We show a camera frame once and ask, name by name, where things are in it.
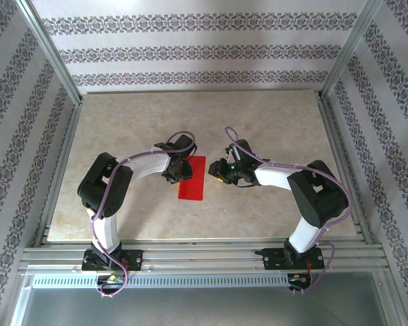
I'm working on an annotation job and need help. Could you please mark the red paper sheet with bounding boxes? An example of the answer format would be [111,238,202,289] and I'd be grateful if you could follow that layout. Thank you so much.
[177,155,207,202]

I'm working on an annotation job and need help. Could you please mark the grey metal sheet tray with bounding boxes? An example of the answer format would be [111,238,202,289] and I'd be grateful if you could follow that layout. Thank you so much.
[8,271,404,326]

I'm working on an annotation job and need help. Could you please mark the small circuit board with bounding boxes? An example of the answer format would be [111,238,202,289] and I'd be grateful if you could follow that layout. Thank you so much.
[288,273,311,285]
[97,274,126,287]

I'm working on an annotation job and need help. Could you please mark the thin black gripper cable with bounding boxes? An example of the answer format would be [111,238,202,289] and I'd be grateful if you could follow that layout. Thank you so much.
[234,178,261,189]

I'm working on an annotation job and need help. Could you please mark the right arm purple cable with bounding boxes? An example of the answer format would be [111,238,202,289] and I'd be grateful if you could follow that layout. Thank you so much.
[224,126,354,295]

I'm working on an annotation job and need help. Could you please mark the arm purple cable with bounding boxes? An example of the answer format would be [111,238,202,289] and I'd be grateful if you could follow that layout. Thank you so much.
[90,130,198,299]
[224,126,354,295]

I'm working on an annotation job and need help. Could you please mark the thin aluminium frame rail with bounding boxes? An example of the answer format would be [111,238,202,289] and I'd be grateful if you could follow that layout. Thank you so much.
[80,89,324,96]

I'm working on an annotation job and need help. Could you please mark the long aluminium mounting rail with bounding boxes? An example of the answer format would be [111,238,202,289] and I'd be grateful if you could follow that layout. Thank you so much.
[18,239,390,274]

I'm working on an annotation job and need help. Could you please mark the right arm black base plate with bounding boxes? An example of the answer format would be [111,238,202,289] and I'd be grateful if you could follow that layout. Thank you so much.
[263,247,326,271]

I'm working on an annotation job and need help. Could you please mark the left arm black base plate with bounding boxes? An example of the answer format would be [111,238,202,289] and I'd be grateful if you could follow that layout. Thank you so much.
[81,249,143,272]

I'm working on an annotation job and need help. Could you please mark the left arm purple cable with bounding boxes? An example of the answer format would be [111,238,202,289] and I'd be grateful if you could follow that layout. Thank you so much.
[90,130,198,299]

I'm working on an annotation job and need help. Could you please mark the aluminium side frame rail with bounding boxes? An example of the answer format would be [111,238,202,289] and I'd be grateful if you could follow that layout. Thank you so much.
[32,96,85,247]
[317,93,377,246]

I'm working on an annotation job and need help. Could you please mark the slotted grey cable duct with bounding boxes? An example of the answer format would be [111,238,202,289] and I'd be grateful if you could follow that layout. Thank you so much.
[30,274,292,289]

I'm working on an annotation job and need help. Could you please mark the aluminium frame post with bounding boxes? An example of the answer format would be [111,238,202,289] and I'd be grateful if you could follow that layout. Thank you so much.
[320,0,386,100]
[16,0,83,105]

